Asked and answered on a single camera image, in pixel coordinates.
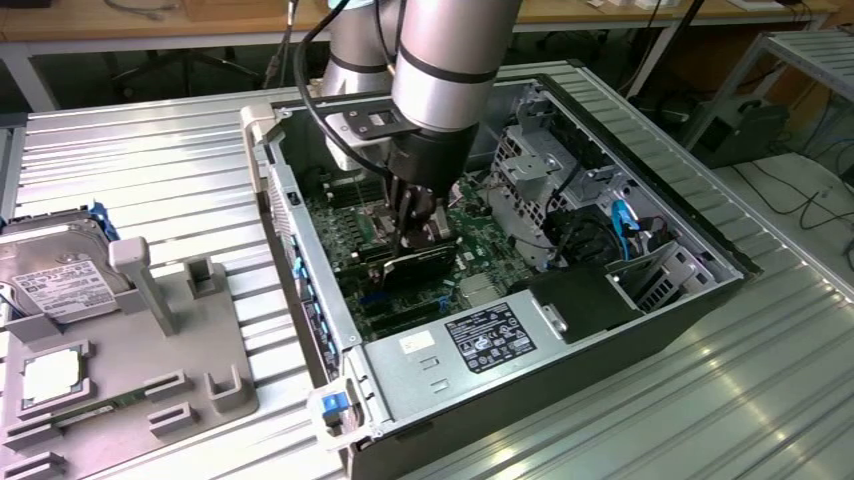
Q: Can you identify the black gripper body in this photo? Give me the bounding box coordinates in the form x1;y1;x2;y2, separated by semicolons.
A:
385;122;482;194

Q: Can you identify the green graphics card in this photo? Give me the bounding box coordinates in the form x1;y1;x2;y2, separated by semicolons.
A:
350;234;464;292

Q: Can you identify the CPU socket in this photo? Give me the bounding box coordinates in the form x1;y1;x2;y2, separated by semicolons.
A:
360;204;397;246

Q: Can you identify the black RAM slot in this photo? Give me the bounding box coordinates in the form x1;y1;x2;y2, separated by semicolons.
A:
326;175;393;199
330;183;393;207

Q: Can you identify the green motherboard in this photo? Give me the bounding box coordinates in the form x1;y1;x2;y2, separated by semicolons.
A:
303;167;529;341

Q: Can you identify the silver chipset heatsink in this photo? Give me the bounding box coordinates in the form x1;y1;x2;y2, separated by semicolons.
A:
457;279;501;307

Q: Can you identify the metal drive cage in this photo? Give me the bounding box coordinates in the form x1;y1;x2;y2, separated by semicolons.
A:
490;122;606;264

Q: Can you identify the black expansion slot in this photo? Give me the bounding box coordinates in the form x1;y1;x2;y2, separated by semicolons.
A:
369;303;448;335

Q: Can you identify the grey power supply unit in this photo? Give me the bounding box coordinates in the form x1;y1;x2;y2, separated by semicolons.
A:
364;289;576;421

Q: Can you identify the metal disk bay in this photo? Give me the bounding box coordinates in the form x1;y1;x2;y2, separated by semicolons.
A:
604;244;722;314

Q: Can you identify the blue case latch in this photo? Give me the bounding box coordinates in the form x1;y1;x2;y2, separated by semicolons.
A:
319;392;353;417

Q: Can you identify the black chair base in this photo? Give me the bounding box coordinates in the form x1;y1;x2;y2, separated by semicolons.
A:
106;47;262;94

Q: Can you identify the open black PC case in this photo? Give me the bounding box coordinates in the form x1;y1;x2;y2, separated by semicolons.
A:
239;69;762;480

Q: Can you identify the wooden desk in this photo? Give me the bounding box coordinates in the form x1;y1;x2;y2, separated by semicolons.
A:
0;0;840;114

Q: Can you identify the black box on floor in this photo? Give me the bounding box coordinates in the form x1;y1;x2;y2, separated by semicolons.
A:
693;97;793;169

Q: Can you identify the grey parts rack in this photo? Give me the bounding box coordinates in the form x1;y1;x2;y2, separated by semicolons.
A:
0;237;262;480

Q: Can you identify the silver hard disk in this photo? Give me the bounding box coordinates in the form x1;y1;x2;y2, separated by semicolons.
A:
0;214;133;324

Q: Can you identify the green RAM stick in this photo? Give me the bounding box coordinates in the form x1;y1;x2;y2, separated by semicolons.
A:
53;387;149;427

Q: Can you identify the metal slat side table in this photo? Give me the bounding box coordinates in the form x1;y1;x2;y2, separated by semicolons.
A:
753;29;854;109

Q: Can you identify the silver CPU chip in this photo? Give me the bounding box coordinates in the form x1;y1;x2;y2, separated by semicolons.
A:
23;349;86;401

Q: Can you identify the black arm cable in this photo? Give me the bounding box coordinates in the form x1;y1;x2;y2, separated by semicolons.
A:
297;0;402;177

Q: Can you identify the blue wire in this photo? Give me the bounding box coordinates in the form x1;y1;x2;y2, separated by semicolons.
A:
610;198;641;264

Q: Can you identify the thin hanging cable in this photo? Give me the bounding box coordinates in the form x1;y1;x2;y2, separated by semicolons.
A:
265;0;299;89

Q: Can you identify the black floor cable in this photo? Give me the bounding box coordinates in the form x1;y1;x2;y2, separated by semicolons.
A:
733;162;854;229

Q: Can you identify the grey metal frame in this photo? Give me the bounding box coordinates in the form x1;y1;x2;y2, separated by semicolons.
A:
0;112;30;221

